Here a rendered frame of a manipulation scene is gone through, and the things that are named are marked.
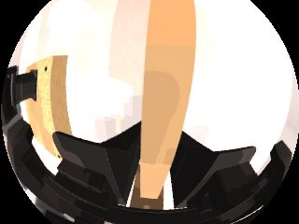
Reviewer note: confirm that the long wooden rail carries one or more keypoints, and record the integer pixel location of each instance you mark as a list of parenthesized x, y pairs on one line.
[(167, 81)]

